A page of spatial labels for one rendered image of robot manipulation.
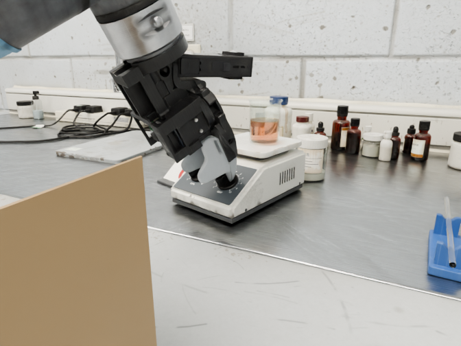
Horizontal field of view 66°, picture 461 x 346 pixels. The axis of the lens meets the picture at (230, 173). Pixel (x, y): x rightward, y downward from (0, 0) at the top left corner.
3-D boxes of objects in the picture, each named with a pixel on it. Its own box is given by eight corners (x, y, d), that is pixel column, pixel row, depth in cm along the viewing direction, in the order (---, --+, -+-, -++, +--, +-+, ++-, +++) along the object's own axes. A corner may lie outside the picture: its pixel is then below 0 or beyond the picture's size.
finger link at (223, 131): (214, 156, 48) (186, 103, 43) (223, 148, 49) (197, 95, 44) (234, 167, 45) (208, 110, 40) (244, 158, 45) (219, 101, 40)
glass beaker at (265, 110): (241, 144, 59) (241, 95, 56) (263, 139, 62) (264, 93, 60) (267, 151, 55) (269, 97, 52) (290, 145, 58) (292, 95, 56)
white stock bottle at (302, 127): (300, 154, 87) (302, 118, 84) (287, 150, 90) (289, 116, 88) (314, 151, 89) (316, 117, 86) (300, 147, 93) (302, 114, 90)
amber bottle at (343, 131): (328, 149, 91) (331, 106, 88) (333, 145, 95) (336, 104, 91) (346, 151, 89) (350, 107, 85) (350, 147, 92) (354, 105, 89)
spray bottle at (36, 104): (45, 117, 140) (40, 90, 137) (43, 119, 137) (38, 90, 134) (34, 118, 139) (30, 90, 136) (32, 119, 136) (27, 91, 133)
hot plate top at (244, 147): (263, 159, 52) (263, 153, 52) (204, 147, 59) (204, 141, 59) (304, 145, 61) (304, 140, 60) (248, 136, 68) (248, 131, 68)
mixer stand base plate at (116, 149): (118, 164, 78) (117, 160, 77) (53, 154, 86) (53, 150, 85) (189, 138, 103) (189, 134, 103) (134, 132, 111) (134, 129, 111)
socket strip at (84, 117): (140, 129, 117) (139, 115, 116) (55, 121, 133) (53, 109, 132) (151, 126, 122) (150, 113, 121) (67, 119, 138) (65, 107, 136)
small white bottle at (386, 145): (386, 162, 79) (390, 132, 77) (376, 159, 81) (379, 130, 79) (392, 160, 81) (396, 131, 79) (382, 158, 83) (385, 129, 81)
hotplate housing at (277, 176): (232, 227, 48) (232, 171, 46) (169, 203, 57) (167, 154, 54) (311, 185, 65) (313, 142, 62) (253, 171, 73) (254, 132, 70)
